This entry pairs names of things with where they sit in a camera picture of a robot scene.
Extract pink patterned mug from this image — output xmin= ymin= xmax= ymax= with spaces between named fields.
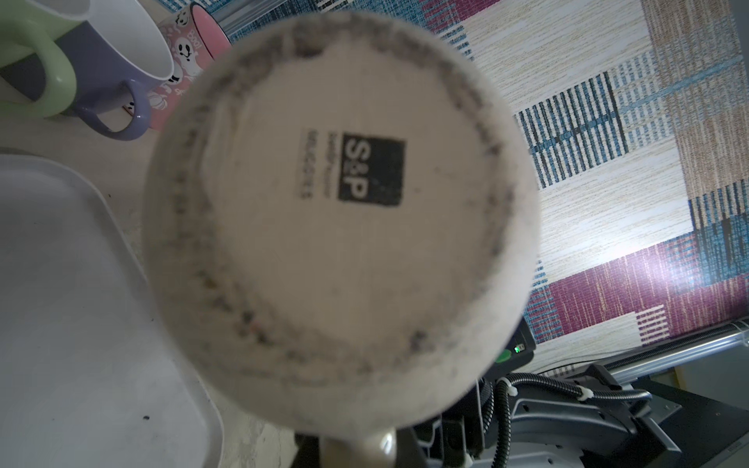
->
xmin=147 ymin=2 xmax=231 ymax=131

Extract beige ceramic teapot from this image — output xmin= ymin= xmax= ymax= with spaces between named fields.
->
xmin=142 ymin=11 xmax=540 ymax=467

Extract white plastic tray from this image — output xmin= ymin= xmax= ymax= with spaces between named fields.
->
xmin=1 ymin=154 xmax=224 ymax=467

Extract green mug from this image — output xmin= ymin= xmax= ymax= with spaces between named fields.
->
xmin=1 ymin=1 xmax=93 ymax=118

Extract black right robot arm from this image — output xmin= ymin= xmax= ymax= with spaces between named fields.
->
xmin=406 ymin=320 xmax=748 ymax=467

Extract purple mug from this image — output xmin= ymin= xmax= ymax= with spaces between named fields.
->
xmin=1 ymin=1 xmax=174 ymax=140

